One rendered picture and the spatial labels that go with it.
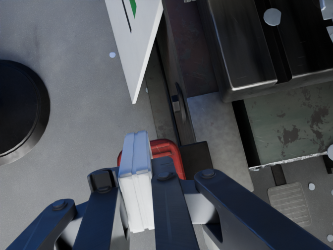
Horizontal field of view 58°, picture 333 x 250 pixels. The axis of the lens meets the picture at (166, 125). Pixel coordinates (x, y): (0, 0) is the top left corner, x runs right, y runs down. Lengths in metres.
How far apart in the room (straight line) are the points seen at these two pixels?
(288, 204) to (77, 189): 0.67
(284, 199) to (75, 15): 0.97
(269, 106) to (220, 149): 0.09
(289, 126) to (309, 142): 0.03
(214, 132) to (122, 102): 0.71
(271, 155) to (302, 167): 0.72
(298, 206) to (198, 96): 0.60
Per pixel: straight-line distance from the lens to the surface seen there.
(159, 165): 0.16
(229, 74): 0.36
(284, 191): 0.93
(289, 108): 0.44
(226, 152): 0.40
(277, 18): 0.40
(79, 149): 1.09
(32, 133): 1.12
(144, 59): 0.75
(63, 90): 1.15
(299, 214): 0.95
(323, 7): 0.33
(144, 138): 0.18
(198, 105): 0.41
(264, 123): 0.42
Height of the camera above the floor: 1.04
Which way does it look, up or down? 79 degrees down
